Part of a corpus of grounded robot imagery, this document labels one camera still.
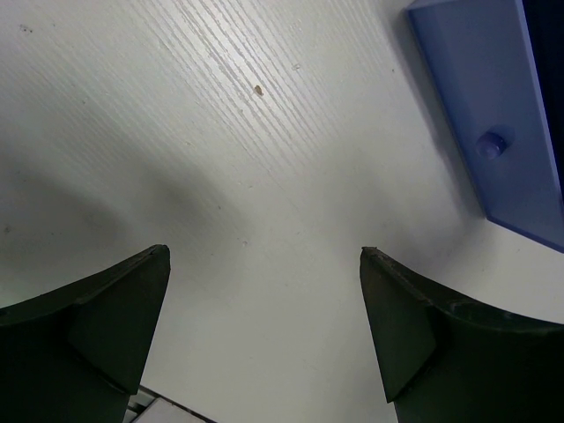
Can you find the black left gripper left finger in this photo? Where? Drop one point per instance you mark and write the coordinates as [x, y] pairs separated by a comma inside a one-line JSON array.
[[77, 353]]

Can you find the dark blue drawer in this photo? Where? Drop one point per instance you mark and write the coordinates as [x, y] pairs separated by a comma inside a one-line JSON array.
[[498, 69]]

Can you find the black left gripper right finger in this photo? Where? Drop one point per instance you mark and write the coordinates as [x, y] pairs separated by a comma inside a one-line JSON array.
[[445, 357]]

